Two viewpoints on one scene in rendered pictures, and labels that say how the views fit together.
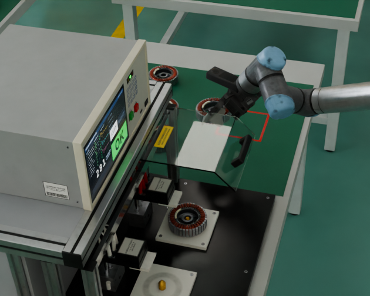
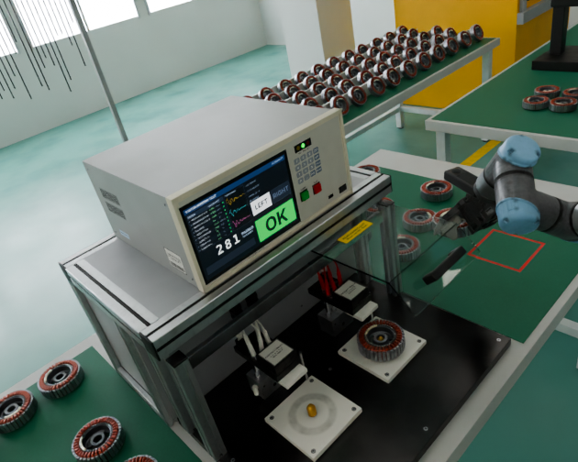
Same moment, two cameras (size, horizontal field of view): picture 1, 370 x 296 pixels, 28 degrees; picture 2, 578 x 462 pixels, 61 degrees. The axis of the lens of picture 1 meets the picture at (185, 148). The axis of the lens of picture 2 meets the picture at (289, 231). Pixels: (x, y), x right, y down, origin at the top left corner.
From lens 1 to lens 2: 1.03 m
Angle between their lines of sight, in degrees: 29
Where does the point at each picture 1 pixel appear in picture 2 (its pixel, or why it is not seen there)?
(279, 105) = (513, 213)
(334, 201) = not seen: outside the picture
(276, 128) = (548, 260)
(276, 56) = (524, 147)
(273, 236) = (489, 392)
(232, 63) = not seen: hidden behind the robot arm
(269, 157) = (525, 291)
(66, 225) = (169, 302)
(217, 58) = not seen: hidden behind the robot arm
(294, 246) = (573, 408)
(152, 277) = (309, 397)
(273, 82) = (511, 181)
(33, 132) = (144, 183)
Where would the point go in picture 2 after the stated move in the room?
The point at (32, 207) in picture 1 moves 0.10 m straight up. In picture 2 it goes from (158, 275) to (140, 235)
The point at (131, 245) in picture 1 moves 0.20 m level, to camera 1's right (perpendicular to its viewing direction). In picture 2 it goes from (277, 351) to (366, 375)
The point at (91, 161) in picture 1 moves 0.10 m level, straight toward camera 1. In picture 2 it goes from (204, 231) to (176, 264)
